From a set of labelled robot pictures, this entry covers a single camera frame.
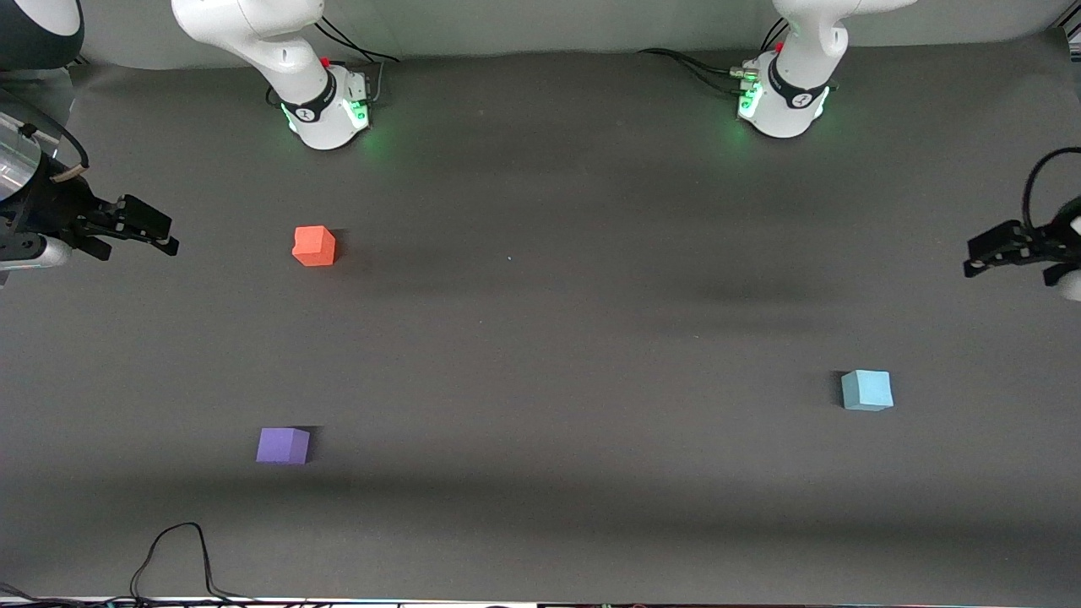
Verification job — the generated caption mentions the light blue foam block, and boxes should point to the light blue foam block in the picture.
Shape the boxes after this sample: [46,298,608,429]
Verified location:
[841,369,894,412]

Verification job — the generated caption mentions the orange foam block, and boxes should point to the orange foam block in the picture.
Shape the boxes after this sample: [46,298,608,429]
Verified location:
[292,225,337,268]

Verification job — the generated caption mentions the purple foam block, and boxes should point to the purple foam block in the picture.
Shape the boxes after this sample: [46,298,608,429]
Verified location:
[256,427,312,465]

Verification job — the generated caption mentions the dark grey table mat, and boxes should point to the dark grey table mat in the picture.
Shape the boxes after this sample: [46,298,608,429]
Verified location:
[0,30,1081,605]

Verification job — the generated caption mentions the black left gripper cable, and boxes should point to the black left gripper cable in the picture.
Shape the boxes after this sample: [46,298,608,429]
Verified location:
[1021,147,1081,231]

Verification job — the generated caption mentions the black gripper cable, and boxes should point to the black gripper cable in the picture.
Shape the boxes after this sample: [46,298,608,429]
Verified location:
[0,88,90,183]
[1021,147,1081,231]

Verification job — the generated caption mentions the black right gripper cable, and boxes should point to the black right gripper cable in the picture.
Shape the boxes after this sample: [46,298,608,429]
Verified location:
[0,88,90,183]

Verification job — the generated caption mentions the black right arm base cables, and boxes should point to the black right arm base cables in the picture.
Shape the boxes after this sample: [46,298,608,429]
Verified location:
[314,15,403,106]

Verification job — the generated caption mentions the black arm base cables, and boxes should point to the black arm base cables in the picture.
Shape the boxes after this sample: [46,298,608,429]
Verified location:
[314,15,403,106]
[637,15,791,99]

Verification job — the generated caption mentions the thin black looped cable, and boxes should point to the thin black looped cable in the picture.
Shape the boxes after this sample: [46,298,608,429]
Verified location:
[129,522,258,605]

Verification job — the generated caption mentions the black left arm base cables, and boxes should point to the black left arm base cables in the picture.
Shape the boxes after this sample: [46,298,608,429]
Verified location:
[637,15,791,99]

